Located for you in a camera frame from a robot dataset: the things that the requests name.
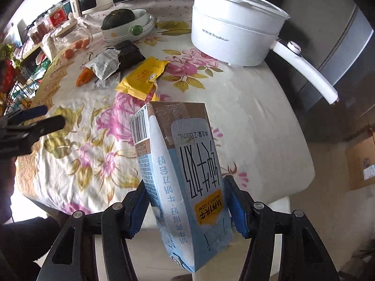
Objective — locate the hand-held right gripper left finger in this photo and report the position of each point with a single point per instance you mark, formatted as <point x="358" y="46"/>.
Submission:
<point x="137" y="215"/>

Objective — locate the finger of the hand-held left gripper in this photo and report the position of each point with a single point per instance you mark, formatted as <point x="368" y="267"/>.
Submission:
<point x="49" y="123"/>
<point x="35" y="111"/>

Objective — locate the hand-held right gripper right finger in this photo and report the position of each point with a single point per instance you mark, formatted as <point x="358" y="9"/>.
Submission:
<point x="238" y="210"/>

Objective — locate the white trash bin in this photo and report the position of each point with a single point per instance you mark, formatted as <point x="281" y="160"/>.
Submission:
<point x="278" y="205"/>

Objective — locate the blue milk carton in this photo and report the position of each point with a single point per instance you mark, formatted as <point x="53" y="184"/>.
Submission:
<point x="181" y="181"/>

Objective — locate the red packets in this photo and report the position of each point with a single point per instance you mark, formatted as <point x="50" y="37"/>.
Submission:
<point x="7" y="73"/>

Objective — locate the orange carrot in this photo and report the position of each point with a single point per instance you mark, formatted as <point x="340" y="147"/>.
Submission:
<point x="85" y="76"/>

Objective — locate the small orange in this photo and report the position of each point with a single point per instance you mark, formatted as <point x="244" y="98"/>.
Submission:
<point x="68" y="53"/>
<point x="85" y="44"/>
<point x="78" y="44"/>

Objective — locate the white plastic bag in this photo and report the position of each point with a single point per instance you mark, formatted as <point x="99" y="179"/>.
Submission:
<point x="49" y="45"/>

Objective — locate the glass jar with wooden lid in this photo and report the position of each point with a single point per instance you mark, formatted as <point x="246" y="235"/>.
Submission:
<point x="63" y="38"/>

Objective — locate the silver snack wrapper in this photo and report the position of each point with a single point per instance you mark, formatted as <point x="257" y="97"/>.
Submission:
<point x="105" y="64"/>

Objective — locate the floral tablecloth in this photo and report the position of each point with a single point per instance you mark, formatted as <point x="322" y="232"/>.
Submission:
<point x="263" y="123"/>

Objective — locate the red label jar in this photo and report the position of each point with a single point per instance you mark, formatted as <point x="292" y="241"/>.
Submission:
<point x="57" y="16"/>

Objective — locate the dark cloth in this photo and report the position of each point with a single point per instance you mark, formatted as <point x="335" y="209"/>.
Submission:
<point x="26" y="246"/>

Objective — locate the yellow snack wrapper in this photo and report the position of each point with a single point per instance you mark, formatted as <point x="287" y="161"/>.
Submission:
<point x="140" y="77"/>

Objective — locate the black snack wrapper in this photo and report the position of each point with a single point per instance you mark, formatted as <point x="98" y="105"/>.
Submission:
<point x="130" y="54"/>

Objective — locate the white bowl with green knob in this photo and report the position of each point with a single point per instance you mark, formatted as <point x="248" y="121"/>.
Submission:
<point x="123" y="34"/>

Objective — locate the dark green pumpkin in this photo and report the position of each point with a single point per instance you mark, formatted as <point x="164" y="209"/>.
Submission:
<point x="117" y="19"/>

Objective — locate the cardboard box with label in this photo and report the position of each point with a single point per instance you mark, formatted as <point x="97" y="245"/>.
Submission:
<point x="360" y="158"/>

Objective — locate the white electric cooking pot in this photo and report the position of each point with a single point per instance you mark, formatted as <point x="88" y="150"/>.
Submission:
<point x="228" y="35"/>

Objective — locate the grey refrigerator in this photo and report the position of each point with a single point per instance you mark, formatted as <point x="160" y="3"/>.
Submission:
<point x="322" y="35"/>

